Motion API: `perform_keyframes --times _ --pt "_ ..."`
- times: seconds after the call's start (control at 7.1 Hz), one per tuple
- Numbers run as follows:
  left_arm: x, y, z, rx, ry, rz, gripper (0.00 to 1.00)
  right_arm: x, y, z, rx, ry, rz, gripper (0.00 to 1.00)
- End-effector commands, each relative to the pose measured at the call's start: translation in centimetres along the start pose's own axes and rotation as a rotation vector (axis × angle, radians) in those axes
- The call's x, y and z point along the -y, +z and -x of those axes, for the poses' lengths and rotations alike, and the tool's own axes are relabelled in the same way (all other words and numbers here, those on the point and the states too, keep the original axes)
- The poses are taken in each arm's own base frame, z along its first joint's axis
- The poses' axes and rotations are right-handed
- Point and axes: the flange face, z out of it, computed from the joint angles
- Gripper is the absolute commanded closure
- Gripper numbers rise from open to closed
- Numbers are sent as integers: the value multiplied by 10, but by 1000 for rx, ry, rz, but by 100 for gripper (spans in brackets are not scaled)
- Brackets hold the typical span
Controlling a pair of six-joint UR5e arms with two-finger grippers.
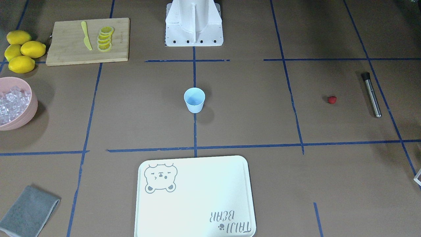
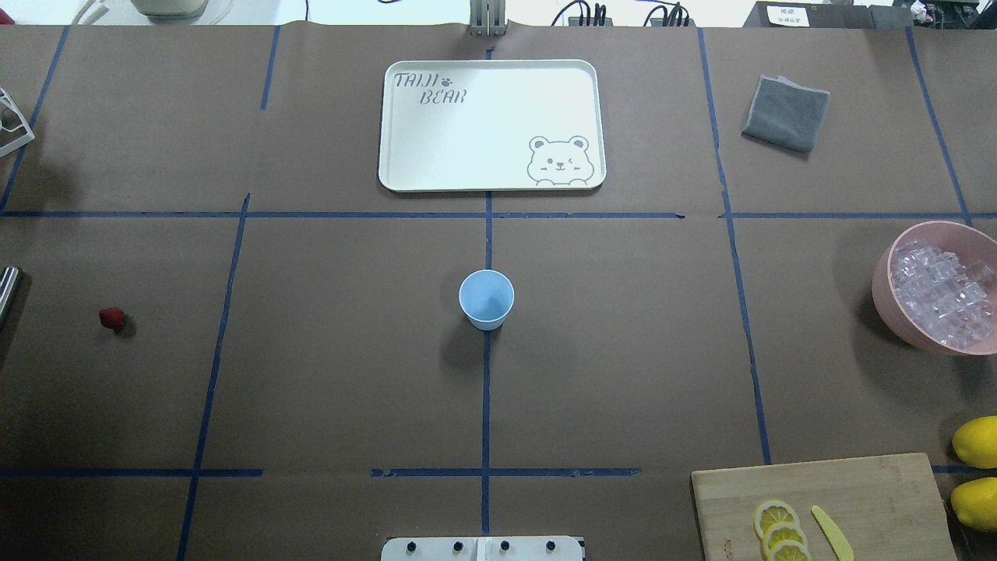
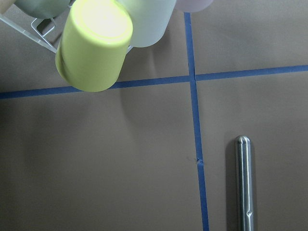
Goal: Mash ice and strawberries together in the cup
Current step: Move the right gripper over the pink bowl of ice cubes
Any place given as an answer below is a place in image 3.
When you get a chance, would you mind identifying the white plastic cup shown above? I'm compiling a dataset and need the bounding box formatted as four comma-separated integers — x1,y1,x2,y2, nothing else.
119,0,176,48

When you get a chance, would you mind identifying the green plastic cup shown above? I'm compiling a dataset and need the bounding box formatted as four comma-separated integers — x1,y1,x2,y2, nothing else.
14,0,70,19

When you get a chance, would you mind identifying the white wire cup rack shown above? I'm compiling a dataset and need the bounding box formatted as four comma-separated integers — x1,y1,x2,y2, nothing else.
0,14,133,54

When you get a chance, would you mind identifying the steel muddler with black tip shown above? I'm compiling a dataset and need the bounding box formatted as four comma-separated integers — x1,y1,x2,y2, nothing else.
235,135,255,231

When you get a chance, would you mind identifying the pink plastic cup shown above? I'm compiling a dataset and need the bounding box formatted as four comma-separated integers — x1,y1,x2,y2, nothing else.
175,0,213,13

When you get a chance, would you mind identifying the yellow-green plastic cup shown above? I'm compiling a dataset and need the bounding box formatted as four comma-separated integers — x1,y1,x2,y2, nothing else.
55,0,133,92

